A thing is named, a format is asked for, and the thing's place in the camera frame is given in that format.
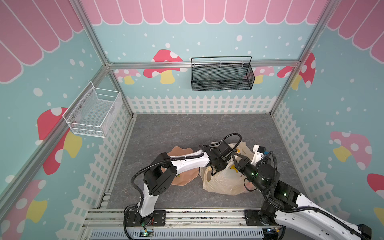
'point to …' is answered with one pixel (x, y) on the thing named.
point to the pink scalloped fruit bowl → (185, 178)
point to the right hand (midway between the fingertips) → (230, 154)
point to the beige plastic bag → (227, 181)
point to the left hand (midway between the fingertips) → (234, 180)
